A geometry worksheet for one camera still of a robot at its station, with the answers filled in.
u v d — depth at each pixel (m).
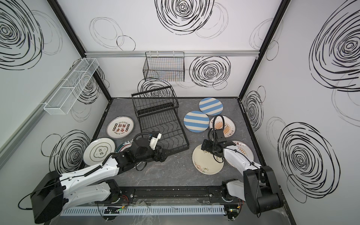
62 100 0.72
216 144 0.69
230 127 1.01
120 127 1.02
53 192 0.40
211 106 1.15
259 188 0.42
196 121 1.08
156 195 0.75
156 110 1.10
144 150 0.61
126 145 0.91
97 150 0.90
